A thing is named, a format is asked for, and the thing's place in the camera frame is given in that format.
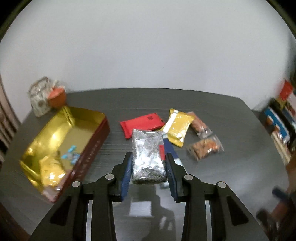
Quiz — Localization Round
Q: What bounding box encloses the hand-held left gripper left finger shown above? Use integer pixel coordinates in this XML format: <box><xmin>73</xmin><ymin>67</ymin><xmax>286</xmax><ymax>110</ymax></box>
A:
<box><xmin>30</xmin><ymin>152</ymin><xmax>133</xmax><ymax>241</ymax></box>

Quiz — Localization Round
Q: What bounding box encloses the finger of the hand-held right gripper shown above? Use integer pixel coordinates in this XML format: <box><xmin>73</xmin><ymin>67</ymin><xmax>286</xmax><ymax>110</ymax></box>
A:
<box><xmin>272</xmin><ymin>187</ymin><xmax>296</xmax><ymax>202</ymax></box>
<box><xmin>256</xmin><ymin>207</ymin><xmax>285</xmax><ymax>241</ymax></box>

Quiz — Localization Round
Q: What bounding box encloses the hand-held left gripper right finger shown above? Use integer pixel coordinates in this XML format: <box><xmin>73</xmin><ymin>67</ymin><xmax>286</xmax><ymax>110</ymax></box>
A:
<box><xmin>166</xmin><ymin>152</ymin><xmax>270</xmax><ymax>241</ymax></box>

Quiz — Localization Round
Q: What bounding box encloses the silver tea packet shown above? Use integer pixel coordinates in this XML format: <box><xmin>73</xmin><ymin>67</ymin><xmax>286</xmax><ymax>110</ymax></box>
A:
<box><xmin>131</xmin><ymin>128</ymin><xmax>167</xmax><ymax>185</ymax></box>

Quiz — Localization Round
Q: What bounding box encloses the blue and light-blue snack packet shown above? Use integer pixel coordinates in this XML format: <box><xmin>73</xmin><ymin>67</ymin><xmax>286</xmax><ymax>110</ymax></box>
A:
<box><xmin>161</xmin><ymin>133</ymin><xmax>185</xmax><ymax>189</ymax></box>

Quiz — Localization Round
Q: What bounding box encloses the clear packet of mixed nuts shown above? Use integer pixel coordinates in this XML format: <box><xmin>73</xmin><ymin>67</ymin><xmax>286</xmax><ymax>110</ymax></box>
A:
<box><xmin>186</xmin><ymin>134</ymin><xmax>224</xmax><ymax>161</ymax></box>

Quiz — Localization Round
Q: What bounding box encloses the large yellow snack packet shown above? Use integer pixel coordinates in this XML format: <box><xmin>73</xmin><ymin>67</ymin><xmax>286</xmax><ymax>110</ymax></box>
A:
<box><xmin>161</xmin><ymin>108</ymin><xmax>194</xmax><ymax>148</ymax></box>

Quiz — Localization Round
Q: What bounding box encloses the clear packet of orange snacks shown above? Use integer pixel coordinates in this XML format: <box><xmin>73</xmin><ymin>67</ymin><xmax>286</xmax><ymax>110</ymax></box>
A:
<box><xmin>187</xmin><ymin>111</ymin><xmax>213</xmax><ymax>137</ymax></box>

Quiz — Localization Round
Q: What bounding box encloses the blue candy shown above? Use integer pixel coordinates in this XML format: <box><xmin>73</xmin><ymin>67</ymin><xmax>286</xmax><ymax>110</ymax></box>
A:
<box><xmin>60</xmin><ymin>146</ymin><xmax>81</xmax><ymax>164</ymax></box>

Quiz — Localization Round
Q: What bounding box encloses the gold and red tin box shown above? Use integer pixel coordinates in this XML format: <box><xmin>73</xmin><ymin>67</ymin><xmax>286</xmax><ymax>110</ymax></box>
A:
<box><xmin>19</xmin><ymin>106</ymin><xmax>110</xmax><ymax>203</ymax></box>

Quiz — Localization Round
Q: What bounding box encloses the small yellow snack packet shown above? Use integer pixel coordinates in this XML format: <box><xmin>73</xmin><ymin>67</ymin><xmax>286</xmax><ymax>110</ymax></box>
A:
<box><xmin>39</xmin><ymin>156</ymin><xmax>67</xmax><ymax>188</ymax></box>

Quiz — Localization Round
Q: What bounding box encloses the pink patterned snack packet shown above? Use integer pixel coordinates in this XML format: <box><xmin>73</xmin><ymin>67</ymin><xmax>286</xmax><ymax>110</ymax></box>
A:
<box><xmin>43</xmin><ymin>185</ymin><xmax>62</xmax><ymax>197</ymax></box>

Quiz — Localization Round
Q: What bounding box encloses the red snack packet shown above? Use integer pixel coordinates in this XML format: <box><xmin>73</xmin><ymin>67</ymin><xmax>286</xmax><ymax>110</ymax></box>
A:
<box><xmin>120</xmin><ymin>113</ymin><xmax>165</xmax><ymax>139</ymax></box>

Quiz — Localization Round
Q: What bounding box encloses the blue printed box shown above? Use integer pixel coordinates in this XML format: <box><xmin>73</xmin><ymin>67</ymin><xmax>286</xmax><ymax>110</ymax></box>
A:
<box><xmin>264</xmin><ymin>107</ymin><xmax>292</xmax><ymax>142</ymax></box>

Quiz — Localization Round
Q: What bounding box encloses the red gift bag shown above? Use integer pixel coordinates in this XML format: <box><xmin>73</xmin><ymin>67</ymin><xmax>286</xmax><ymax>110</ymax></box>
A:
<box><xmin>279</xmin><ymin>80</ymin><xmax>295</xmax><ymax>101</ymax></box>

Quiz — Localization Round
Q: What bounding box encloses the orange lidded tea cup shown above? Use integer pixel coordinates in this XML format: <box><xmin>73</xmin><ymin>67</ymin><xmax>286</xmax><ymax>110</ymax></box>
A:
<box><xmin>47</xmin><ymin>85</ymin><xmax>67</xmax><ymax>108</ymax></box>

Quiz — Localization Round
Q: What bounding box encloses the floral ceramic teapot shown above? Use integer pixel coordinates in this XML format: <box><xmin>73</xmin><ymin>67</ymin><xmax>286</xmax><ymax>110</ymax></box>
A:
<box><xmin>27</xmin><ymin>77</ymin><xmax>59</xmax><ymax>117</ymax></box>

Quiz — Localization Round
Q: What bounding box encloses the striped floral curtain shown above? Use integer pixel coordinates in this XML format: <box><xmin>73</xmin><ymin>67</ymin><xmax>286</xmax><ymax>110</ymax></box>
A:
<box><xmin>0</xmin><ymin>74</ymin><xmax>20</xmax><ymax>160</ymax></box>

